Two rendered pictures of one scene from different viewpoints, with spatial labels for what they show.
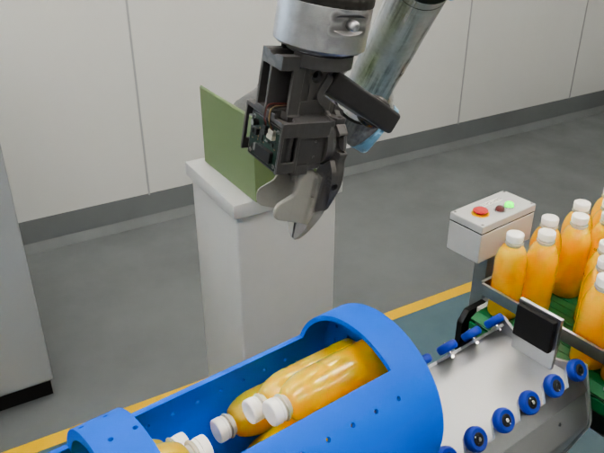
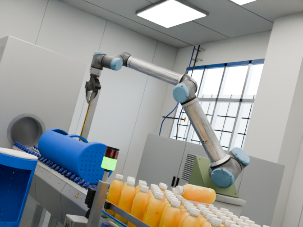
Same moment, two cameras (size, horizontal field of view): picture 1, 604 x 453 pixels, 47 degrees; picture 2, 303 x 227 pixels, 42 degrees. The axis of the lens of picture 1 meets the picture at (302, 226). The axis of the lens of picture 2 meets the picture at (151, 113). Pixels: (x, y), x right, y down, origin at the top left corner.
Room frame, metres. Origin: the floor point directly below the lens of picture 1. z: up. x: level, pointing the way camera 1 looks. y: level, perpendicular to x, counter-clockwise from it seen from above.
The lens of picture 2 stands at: (1.34, -2.77, 1.33)
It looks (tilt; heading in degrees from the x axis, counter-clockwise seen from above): 4 degrees up; 94
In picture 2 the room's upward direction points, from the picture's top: 15 degrees clockwise
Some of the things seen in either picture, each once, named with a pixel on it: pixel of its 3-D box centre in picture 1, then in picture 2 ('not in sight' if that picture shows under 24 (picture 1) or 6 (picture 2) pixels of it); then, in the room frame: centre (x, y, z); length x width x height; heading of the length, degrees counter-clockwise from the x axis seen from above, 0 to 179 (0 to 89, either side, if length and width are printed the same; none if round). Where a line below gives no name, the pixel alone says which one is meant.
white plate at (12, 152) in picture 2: not in sight; (16, 153); (0.36, -0.26, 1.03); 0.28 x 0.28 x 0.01
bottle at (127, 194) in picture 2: not in sight; (126, 202); (1.18, -0.76, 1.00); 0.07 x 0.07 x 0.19
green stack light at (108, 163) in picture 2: not in sight; (109, 163); (1.08, -1.00, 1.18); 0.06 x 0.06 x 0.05
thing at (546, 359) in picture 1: (534, 334); not in sight; (1.13, -0.48, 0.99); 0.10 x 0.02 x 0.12; 37
